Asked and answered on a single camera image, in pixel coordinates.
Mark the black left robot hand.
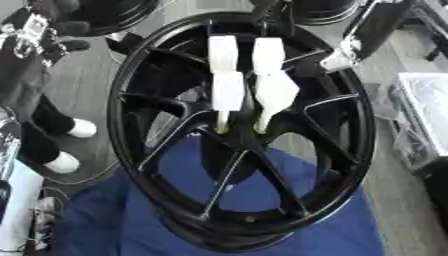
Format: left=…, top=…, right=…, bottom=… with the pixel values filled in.
left=26, top=0, right=93, bottom=52

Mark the black round wheel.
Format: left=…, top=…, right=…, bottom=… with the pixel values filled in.
left=73, top=0, right=172, bottom=38
left=288, top=0, right=363, bottom=27

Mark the white pin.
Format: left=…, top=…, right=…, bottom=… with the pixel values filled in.
left=210, top=70, right=247, bottom=135
left=252, top=71, right=303, bottom=135

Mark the black spoked wheel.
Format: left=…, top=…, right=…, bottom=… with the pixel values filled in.
left=105, top=11, right=378, bottom=252

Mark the person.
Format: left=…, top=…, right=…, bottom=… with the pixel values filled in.
left=0, top=49, right=100, bottom=175

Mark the clear plastic box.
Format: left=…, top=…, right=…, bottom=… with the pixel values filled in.
left=376, top=71, right=448, bottom=169

